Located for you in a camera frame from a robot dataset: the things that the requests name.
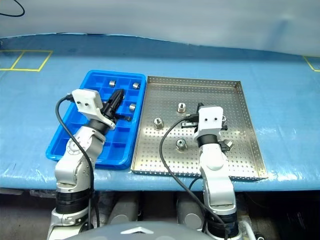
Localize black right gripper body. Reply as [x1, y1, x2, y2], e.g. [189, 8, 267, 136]
[181, 119, 229, 131]

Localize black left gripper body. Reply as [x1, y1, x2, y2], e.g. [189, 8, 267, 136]
[101, 104, 132, 125]

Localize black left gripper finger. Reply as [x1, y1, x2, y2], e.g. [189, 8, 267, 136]
[107, 88, 123, 111]
[111, 90, 126, 114]

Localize metal nut bottom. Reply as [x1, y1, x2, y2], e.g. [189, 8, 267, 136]
[175, 138, 187, 152]

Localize blue compartment tray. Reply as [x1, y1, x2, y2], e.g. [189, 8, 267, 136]
[45, 69, 147, 171]

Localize perforated metal tray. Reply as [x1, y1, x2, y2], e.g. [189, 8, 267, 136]
[129, 75, 269, 182]

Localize grey rounded housing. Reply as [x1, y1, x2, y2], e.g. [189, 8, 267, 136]
[107, 192, 140, 224]
[176, 197, 205, 226]

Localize grey robot torso with emblem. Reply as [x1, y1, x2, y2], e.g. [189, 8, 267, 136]
[62, 219, 209, 240]

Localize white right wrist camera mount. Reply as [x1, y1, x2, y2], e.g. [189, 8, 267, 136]
[194, 106, 224, 141]

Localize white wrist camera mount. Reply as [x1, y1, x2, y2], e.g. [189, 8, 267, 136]
[71, 88, 117, 130]
[194, 106, 224, 141]

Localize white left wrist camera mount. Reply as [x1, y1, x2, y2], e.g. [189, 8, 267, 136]
[71, 88, 117, 130]

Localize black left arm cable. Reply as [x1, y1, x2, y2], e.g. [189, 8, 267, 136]
[55, 93, 101, 230]

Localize light grey hose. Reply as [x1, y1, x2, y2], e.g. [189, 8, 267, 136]
[239, 219, 256, 240]

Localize thin black background cable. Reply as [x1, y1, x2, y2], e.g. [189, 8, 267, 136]
[0, 0, 26, 18]

